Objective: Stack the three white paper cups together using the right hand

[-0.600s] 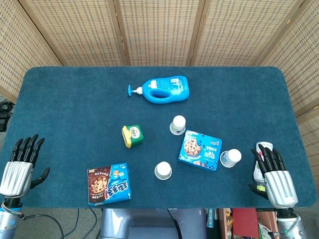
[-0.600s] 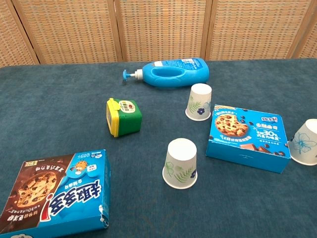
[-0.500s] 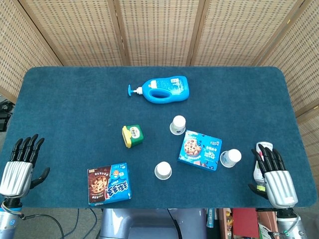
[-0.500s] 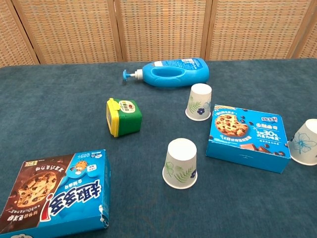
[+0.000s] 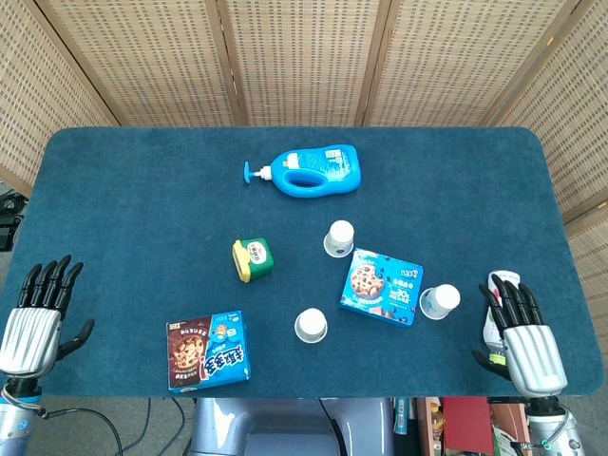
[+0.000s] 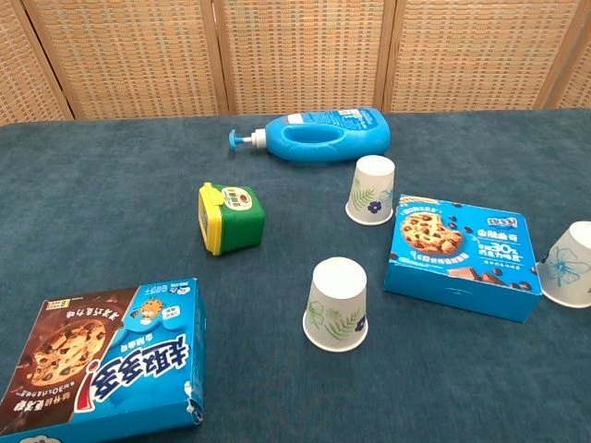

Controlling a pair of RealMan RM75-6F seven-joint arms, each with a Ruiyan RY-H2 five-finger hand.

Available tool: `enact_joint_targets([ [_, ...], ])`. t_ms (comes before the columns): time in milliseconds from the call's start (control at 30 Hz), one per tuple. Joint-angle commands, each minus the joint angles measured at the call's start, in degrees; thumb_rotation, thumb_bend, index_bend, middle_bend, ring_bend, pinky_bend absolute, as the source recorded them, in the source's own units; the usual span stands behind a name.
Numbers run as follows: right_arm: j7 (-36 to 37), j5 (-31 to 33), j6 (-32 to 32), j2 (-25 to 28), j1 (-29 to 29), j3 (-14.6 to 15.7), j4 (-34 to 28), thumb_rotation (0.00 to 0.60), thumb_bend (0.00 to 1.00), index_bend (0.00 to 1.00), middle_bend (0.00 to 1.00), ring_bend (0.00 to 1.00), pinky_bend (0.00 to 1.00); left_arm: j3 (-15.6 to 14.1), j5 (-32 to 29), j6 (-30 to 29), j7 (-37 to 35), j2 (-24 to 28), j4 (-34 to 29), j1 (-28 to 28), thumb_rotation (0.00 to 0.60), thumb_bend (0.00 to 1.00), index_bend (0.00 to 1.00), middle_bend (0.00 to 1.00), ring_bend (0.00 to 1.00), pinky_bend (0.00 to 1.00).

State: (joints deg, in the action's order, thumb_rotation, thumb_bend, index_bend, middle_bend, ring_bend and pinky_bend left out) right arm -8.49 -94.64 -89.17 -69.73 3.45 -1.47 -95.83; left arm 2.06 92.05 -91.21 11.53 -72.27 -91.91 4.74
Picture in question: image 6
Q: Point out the brown and blue cookie box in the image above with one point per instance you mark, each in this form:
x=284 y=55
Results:
x=101 y=360

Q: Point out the white floral paper cup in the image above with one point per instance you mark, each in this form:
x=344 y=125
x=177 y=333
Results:
x=371 y=184
x=337 y=295
x=570 y=263

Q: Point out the dark blue table cloth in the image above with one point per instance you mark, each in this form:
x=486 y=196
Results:
x=115 y=207

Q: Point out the blue pump detergent bottle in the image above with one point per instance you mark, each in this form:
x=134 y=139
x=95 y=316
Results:
x=323 y=140

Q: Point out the green tub with yellow lid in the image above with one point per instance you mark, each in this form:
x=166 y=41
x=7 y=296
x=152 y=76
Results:
x=240 y=223

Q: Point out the woven rattan folding screen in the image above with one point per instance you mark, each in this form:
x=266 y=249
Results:
x=295 y=55

